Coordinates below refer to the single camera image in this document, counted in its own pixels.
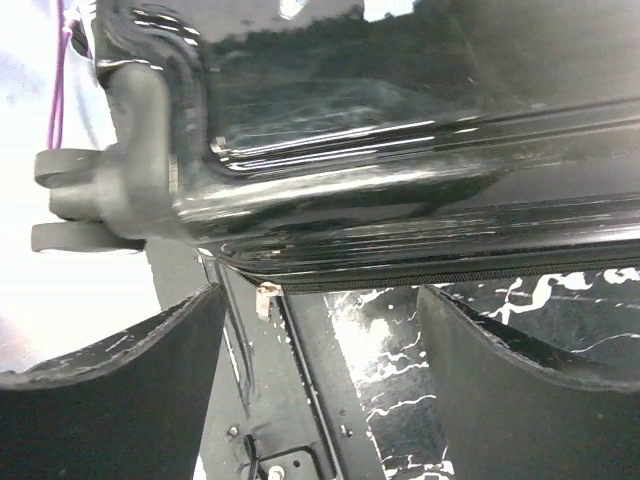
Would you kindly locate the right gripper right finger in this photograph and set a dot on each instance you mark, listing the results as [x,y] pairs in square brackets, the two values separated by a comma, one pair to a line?
[515,407]

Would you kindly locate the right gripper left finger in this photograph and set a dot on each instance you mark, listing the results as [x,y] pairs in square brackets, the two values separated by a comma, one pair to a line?
[130,406]

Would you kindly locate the metal zipper pull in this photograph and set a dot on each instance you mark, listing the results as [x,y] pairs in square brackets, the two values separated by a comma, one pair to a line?
[265,292]

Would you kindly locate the black white space suitcase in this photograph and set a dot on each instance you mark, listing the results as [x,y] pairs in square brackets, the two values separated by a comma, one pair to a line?
[327,145]

